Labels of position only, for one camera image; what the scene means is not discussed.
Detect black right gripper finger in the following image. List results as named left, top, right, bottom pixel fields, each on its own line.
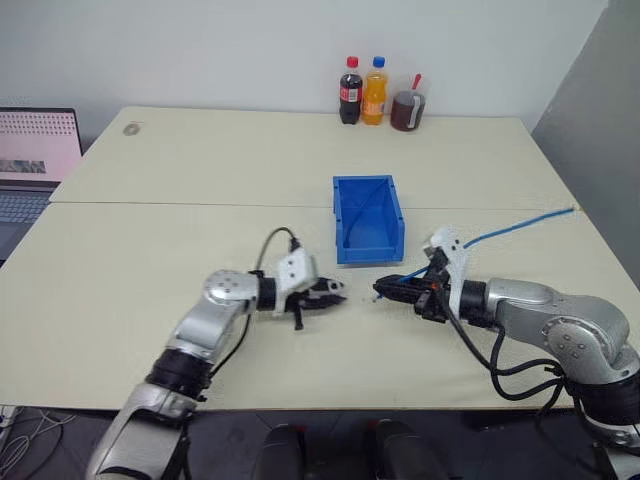
left=373, top=274, right=430, bottom=292
left=378, top=288, right=427, bottom=305

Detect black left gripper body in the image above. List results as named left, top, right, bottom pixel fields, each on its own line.
left=284, top=279, right=326, bottom=333

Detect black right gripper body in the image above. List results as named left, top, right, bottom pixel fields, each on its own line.
left=412, top=248, right=454, bottom=324

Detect blue cable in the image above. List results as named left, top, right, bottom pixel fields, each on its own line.
left=371, top=204, right=577, bottom=304

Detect blue plastic bin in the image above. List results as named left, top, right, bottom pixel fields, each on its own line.
left=332, top=174, right=407, bottom=266

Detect clear jar of dark liquid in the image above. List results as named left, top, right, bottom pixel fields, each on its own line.
left=390, top=75, right=428, bottom=133

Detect orange soda bottle blue cap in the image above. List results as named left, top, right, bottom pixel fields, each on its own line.
left=361, top=55, right=389, bottom=127

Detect cola bottle with red cap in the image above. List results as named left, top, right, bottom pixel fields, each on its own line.
left=338, top=55, right=364, bottom=126

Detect open laptop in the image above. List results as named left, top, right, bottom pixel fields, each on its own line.
left=0, top=106, right=84, bottom=267

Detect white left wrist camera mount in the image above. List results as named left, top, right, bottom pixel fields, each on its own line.
left=273, top=249, right=321, bottom=317

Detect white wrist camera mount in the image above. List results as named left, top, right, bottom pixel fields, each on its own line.
left=273, top=249, right=321, bottom=317
left=421, top=225, right=470, bottom=315

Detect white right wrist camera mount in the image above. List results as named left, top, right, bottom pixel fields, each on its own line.
left=421, top=225, right=470, bottom=315

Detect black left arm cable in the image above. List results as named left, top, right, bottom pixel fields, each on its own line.
left=199, top=227, right=303, bottom=401

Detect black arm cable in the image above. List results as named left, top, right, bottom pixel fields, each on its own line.
left=438, top=294, right=576, bottom=426
left=199, top=227, right=303, bottom=401

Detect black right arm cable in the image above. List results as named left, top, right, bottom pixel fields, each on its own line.
left=438, top=294, right=576, bottom=426

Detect white floor cables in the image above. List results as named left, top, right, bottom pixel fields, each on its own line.
left=0, top=403, right=76, bottom=480

